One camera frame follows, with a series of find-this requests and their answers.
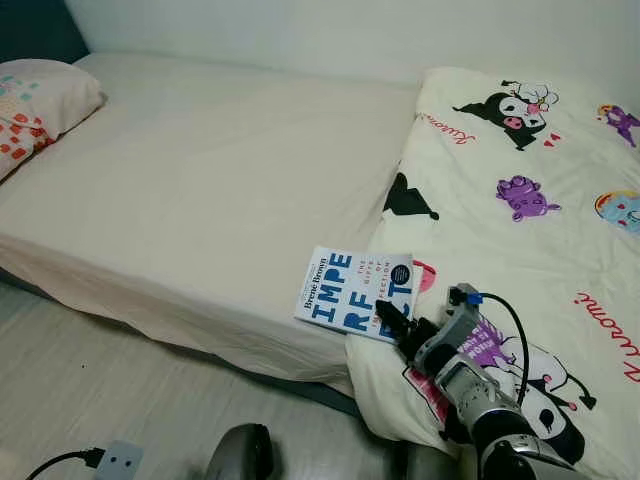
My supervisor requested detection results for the white book with blue lettering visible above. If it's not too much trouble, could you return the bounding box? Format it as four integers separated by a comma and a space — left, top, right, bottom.
294, 246, 417, 345

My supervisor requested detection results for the pink pillow with orange print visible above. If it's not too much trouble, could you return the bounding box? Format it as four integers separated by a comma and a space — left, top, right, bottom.
0, 58, 106, 184

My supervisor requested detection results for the teal bed base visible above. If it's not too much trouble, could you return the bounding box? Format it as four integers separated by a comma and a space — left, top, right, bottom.
0, 267, 361, 417

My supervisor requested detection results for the cream cartoon print blanket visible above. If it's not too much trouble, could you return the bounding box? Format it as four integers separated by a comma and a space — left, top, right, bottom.
345, 66, 640, 480

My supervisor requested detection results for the dark grey robot left leg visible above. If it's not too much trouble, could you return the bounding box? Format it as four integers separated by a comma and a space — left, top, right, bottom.
205, 423, 276, 480

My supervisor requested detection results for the cream sheeted bed mattress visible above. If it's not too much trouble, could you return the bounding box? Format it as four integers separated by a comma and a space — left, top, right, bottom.
0, 52, 422, 387

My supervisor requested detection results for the teal fabric headboard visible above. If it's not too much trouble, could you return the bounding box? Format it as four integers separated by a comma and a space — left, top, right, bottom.
0, 0, 91, 65

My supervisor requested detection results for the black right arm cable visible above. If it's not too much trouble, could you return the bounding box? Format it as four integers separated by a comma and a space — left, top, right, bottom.
478, 292, 532, 407

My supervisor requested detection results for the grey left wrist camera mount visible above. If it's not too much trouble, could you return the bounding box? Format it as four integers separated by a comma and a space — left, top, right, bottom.
95, 440, 145, 480

